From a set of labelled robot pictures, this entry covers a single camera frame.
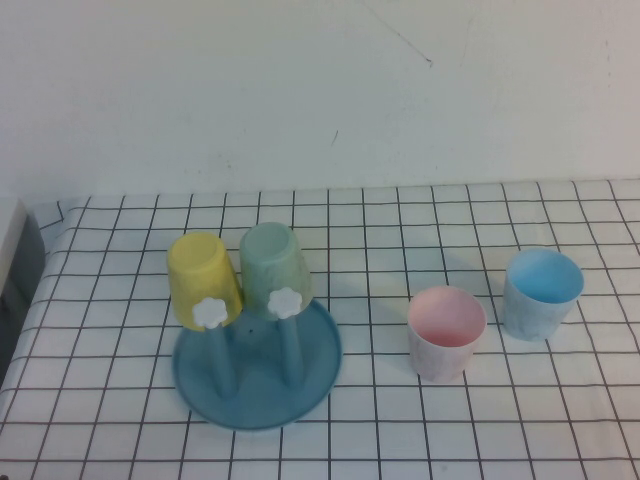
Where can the pink marbled plastic cup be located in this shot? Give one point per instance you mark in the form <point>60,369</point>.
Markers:
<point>440,360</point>

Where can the green marbled plastic cup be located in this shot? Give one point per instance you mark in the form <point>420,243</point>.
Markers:
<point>265,260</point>

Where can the yellow plastic cup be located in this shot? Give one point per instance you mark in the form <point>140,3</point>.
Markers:
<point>200,270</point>

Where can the blue cup stand with pegs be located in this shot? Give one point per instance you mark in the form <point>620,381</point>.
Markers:
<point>260,395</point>

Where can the blue marbled plastic cup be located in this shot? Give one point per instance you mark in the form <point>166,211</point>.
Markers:
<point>530,320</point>

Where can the white black-grid tablecloth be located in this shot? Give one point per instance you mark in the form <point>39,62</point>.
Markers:
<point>425,430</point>

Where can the dark grey furniture piece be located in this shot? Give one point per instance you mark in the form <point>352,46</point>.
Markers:
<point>27,270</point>

